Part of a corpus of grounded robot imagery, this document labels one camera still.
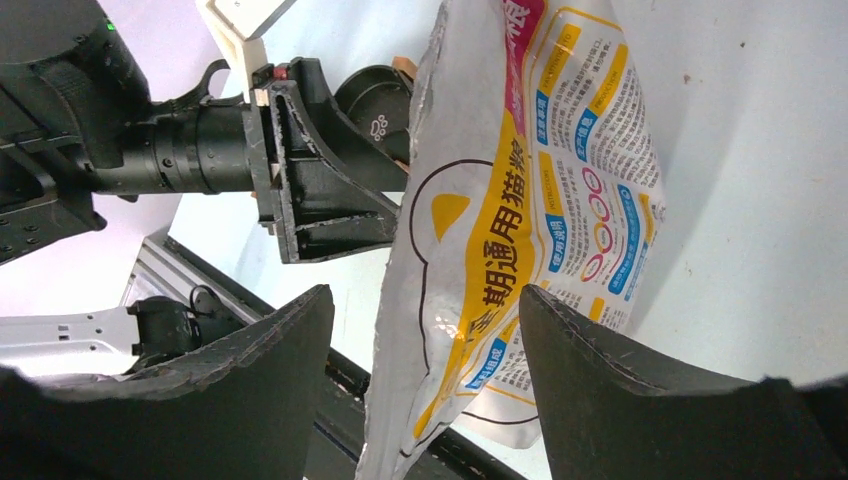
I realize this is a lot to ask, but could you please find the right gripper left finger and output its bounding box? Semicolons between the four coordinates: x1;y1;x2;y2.
1;285;335;479

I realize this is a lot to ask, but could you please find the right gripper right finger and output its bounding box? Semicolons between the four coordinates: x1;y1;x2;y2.
519;285;847;479

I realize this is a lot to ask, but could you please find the black pet bowl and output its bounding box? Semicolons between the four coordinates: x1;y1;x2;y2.
334;65;413;166

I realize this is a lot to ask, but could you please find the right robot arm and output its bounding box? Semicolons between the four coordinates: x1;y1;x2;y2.
1;285;847;479

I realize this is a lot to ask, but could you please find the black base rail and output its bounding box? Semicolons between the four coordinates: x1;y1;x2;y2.
164;236;522;479

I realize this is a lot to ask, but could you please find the cat food bag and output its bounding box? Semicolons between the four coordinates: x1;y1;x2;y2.
381;1;665;449

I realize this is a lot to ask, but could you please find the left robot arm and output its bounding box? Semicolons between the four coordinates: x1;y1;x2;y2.
1;1;408;264

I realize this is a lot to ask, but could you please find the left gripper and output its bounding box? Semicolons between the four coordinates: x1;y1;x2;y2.
243;57;408;264

